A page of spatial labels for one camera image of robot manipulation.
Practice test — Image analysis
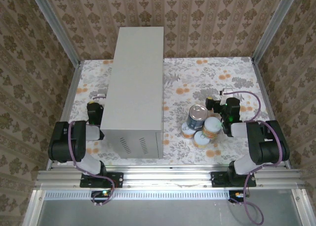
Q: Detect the peach label tin can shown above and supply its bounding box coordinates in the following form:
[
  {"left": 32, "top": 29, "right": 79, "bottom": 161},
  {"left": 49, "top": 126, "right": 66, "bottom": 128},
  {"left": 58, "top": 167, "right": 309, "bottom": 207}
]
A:
[{"left": 201, "top": 117, "right": 222, "bottom": 140}]

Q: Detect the tall blue tin can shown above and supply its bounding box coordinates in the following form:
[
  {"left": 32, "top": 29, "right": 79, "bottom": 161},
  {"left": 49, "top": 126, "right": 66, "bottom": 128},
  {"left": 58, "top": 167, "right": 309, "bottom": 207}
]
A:
[{"left": 187, "top": 104, "right": 208, "bottom": 131}]

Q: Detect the orange label tin can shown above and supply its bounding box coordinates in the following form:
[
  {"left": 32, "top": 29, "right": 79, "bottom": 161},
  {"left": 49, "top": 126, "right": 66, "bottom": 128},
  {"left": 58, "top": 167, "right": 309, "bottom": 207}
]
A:
[
  {"left": 181, "top": 122, "right": 196, "bottom": 140},
  {"left": 193, "top": 131, "right": 210, "bottom": 149}
]

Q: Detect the floral patterned table cover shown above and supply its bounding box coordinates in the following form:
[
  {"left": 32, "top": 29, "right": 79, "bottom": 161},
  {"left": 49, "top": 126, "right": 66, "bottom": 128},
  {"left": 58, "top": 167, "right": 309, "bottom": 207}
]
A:
[{"left": 70, "top": 57, "right": 287, "bottom": 166}]

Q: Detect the grey metal box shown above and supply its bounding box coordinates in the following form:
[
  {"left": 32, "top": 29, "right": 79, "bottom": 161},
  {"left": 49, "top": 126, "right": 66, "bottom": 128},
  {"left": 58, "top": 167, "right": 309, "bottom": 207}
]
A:
[{"left": 100, "top": 26, "right": 165, "bottom": 159}]

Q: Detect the small black controller board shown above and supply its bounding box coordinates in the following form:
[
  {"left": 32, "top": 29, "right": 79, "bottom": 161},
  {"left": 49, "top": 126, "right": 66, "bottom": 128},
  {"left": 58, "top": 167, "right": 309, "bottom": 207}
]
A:
[
  {"left": 90, "top": 190, "right": 112, "bottom": 200},
  {"left": 228, "top": 190, "right": 250, "bottom": 202}
]

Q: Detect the grey metal lower shelf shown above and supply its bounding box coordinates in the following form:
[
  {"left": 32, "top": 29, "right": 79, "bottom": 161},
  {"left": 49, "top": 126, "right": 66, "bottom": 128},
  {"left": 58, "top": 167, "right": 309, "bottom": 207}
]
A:
[{"left": 23, "top": 188, "right": 313, "bottom": 226}]

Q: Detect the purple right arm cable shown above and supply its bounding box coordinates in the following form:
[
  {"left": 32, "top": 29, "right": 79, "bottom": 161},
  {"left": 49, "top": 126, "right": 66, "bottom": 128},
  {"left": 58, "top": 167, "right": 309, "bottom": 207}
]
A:
[{"left": 231, "top": 90, "right": 284, "bottom": 225}]

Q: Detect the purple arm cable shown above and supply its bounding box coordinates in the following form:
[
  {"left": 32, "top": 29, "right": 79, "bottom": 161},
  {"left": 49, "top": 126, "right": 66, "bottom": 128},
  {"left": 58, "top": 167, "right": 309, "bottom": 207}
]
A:
[
  {"left": 68, "top": 94, "right": 117, "bottom": 207},
  {"left": 231, "top": 90, "right": 284, "bottom": 225}
]

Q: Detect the aluminium table side rail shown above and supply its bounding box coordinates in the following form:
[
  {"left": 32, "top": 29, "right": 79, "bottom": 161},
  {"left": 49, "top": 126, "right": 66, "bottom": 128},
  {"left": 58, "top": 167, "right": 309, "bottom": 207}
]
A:
[
  {"left": 45, "top": 60, "right": 83, "bottom": 171},
  {"left": 251, "top": 57, "right": 292, "bottom": 169}
]

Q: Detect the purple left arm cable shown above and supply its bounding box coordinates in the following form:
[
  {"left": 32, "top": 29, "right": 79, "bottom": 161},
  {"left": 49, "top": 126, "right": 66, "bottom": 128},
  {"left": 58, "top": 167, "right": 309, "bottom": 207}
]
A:
[{"left": 68, "top": 94, "right": 117, "bottom": 207}]

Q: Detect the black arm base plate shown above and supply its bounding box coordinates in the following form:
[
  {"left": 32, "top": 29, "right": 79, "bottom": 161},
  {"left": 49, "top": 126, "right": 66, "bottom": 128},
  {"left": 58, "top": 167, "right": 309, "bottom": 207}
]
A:
[
  {"left": 79, "top": 172, "right": 124, "bottom": 188},
  {"left": 211, "top": 171, "right": 257, "bottom": 188}
]

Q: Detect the long aluminium base rail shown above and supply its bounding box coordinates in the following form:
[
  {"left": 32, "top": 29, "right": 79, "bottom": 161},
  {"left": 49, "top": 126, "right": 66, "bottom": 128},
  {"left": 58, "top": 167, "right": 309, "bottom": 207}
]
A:
[{"left": 34, "top": 164, "right": 305, "bottom": 190}]

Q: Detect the aluminium frame post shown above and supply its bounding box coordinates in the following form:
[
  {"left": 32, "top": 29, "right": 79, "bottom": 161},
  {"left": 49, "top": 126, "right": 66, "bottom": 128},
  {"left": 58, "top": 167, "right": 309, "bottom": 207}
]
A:
[
  {"left": 29, "top": 0, "right": 82, "bottom": 68},
  {"left": 251, "top": 0, "right": 301, "bottom": 64}
]

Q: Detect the white slotted cable duct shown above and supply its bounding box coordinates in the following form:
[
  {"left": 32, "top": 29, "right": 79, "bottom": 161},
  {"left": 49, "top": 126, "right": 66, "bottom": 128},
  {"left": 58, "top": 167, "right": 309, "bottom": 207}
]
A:
[{"left": 43, "top": 190, "right": 232, "bottom": 201}]

